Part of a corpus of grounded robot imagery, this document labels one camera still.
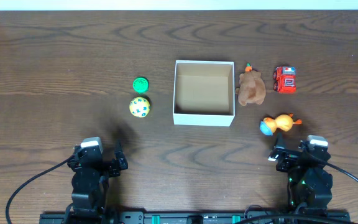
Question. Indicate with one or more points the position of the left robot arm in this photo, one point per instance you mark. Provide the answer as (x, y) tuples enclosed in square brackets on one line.
[(91, 179)]

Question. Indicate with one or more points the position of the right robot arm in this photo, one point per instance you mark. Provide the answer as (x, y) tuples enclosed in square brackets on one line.
[(309, 185)]

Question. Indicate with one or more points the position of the yellow ball with letters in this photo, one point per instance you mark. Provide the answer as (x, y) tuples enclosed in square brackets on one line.
[(139, 107)]

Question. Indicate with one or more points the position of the green round toy disc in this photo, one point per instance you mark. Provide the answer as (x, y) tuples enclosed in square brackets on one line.
[(140, 85)]

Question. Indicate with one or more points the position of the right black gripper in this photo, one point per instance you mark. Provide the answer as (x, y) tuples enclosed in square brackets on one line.
[(286, 158)]

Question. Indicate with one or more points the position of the yellow rubber duck toy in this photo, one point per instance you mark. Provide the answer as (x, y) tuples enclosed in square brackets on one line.
[(285, 122)]

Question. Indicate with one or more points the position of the red toy fire truck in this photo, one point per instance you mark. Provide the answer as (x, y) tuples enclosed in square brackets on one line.
[(284, 79)]

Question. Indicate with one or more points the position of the brown plush bear toy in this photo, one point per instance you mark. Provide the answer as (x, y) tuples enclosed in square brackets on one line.
[(252, 88)]

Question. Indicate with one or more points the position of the white cardboard box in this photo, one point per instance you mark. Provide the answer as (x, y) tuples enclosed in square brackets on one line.
[(203, 93)]

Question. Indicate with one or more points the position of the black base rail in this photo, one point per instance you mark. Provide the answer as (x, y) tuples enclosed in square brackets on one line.
[(256, 216)]

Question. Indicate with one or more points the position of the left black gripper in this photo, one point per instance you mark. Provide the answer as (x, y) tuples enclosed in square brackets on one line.
[(111, 165)]

